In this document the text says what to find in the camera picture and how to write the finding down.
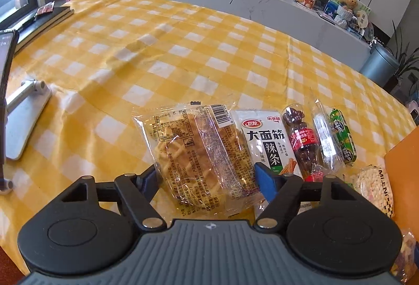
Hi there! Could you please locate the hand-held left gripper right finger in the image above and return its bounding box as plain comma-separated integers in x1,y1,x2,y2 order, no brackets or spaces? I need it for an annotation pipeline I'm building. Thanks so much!
253,162,359,229

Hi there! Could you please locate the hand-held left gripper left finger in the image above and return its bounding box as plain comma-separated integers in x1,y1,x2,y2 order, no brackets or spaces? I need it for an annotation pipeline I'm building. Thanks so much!
60,165,166,229

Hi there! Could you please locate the white spicy strip packet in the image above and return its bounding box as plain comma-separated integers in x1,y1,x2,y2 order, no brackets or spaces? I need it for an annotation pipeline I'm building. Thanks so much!
231,108,303,207

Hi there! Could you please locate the small cola bottle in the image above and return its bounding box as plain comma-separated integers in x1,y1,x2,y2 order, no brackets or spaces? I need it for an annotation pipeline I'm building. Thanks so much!
282,103,324,182

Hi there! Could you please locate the clear waffle packet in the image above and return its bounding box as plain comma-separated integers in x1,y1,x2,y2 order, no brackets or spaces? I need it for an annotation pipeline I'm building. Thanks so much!
131,101,262,218

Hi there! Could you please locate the green sausage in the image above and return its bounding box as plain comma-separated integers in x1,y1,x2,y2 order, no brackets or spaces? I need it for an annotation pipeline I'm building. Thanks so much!
329,108,357,165

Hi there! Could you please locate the orange cardboard box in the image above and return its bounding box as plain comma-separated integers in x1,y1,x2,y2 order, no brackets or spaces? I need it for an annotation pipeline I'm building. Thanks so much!
384,123,419,240

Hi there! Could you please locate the round rice cracker packet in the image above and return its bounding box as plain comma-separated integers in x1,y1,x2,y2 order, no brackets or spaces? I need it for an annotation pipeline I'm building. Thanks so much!
349,165,395,218

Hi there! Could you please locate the yellow checkered tablecloth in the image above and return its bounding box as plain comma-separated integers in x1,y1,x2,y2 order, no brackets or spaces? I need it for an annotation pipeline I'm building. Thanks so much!
0,0,418,276

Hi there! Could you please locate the white phone stand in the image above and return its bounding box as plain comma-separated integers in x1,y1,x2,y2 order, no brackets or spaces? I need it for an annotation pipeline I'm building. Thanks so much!
5,78,52,161

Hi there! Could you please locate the colourful snack packet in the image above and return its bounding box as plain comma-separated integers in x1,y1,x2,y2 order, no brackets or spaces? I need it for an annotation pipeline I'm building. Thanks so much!
394,229,418,282

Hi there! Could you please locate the grey trash can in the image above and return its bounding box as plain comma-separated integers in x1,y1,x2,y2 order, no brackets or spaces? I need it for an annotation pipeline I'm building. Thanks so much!
359,43,400,84

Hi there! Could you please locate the potted long-leaf plant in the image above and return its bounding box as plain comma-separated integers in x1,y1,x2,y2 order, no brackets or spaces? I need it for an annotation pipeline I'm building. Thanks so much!
386,20,419,89

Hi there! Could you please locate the black notebook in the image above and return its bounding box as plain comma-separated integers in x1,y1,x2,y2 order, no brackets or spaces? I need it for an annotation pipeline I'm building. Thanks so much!
13,6,75,53

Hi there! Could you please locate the brown teddy bear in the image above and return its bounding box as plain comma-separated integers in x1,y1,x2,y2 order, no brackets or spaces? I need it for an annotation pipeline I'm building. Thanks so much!
337,0,357,27

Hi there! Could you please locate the small red packet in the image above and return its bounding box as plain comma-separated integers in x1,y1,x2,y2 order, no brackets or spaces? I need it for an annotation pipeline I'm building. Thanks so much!
35,1,54,15

